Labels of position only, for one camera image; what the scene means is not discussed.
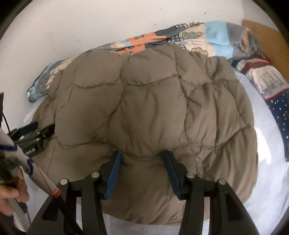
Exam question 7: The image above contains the colourful striped patterned quilt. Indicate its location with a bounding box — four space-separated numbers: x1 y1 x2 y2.
26 20 260 103

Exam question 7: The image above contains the wooden headboard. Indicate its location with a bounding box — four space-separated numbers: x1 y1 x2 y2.
242 20 288 81

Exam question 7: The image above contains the black cable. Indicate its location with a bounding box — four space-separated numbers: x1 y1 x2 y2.
0 112 12 134

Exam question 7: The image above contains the navy starry printed pillow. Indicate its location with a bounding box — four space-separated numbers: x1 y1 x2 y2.
229 54 288 162

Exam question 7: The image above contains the person's left hand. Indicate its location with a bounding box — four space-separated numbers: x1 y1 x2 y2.
1 168 30 216

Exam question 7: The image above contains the olive quilted puffer jacket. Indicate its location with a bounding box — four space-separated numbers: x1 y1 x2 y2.
33 45 258 225

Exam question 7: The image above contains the light blue cloud bedsheet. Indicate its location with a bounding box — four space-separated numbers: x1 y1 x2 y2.
25 70 288 234

